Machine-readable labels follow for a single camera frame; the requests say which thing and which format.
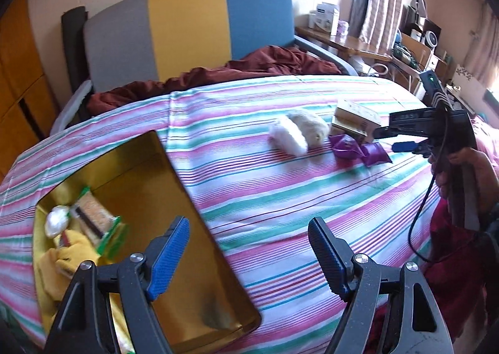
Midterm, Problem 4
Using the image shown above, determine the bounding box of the black cable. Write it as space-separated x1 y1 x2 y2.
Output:
408 104 449 264

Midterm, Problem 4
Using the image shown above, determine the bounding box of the striped bed sheet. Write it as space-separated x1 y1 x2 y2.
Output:
1 76 439 353

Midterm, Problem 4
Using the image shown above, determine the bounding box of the beige medicine box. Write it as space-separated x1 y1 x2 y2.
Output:
332 100 381 143

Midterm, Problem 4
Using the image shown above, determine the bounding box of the white fluffy ball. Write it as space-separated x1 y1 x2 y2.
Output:
269 116 308 157

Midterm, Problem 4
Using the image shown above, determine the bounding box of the purple snack packet with figure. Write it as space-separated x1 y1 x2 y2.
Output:
329 134 365 160

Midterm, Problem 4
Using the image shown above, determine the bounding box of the wooden wardrobe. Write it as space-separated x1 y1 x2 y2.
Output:
0 0 60 179

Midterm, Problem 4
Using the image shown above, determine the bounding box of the gold metal tin box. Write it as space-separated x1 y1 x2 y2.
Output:
33 131 261 353

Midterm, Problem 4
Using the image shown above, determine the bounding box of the black rolled mat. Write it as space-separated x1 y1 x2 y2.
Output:
61 6 89 93

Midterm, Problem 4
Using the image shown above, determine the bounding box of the cream rolled sock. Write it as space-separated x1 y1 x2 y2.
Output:
288 109 330 149

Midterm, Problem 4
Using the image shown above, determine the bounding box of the green snack packet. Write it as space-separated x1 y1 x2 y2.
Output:
69 187 128 260

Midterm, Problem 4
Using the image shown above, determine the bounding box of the maroon blanket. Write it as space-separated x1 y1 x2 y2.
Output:
86 45 343 116

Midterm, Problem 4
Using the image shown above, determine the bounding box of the grey yellow blue headboard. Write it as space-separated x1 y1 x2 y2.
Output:
51 0 356 134

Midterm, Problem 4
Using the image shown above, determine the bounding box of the wooden desk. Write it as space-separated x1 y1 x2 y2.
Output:
295 27 434 93

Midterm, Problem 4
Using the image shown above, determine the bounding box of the person's right hand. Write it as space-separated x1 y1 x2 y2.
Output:
428 148 498 214

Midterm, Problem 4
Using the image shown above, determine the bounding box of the white wrapped candy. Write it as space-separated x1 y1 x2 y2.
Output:
44 205 70 239

